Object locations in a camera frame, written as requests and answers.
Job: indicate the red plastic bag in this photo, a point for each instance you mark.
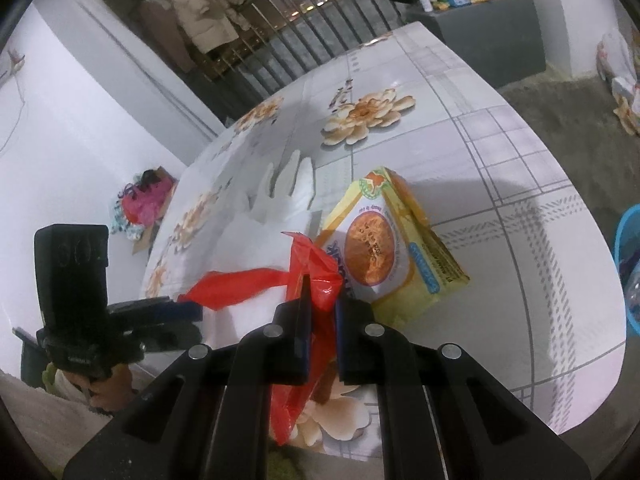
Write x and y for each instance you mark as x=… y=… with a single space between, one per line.
x=310 y=270

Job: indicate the person's left hand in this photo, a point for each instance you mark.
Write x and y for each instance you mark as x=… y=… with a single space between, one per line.
x=107 y=390

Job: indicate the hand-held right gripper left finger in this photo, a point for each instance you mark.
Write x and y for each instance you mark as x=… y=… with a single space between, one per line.
x=300 y=340

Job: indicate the metal railing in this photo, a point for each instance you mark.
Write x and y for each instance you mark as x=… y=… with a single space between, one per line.
x=300 y=30

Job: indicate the white disposable glove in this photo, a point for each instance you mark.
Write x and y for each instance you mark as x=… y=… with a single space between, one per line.
x=300 y=190

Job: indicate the yellow biscuit packet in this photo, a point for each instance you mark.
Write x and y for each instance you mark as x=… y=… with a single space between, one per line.
x=395 y=240

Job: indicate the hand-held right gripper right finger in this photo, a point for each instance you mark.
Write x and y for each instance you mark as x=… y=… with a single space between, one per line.
x=344 y=337

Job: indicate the small white bottle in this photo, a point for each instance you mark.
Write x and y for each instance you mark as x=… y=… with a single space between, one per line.
x=425 y=1

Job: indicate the blue plastic basin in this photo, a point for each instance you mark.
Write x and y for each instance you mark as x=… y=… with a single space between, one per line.
x=625 y=270

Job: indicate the white plastic bag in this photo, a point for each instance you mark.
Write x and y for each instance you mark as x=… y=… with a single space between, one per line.
x=615 y=52
x=235 y=250

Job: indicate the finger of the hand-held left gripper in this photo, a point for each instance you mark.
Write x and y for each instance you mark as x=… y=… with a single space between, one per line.
x=165 y=309
x=165 y=337

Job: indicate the person's left forearm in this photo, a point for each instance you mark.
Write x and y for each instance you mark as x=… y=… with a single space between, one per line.
x=45 y=430

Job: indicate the pink clothes pile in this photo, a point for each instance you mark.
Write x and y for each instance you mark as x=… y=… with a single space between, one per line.
x=142 y=202

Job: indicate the grey cabinet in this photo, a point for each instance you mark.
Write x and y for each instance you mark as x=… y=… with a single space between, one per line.
x=480 y=40

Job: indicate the beige hanging jacket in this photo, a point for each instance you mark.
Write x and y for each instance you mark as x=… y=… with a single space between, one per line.
x=200 y=5

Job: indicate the pile of snack packets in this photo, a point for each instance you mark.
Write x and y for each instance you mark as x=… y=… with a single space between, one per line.
x=629 y=107

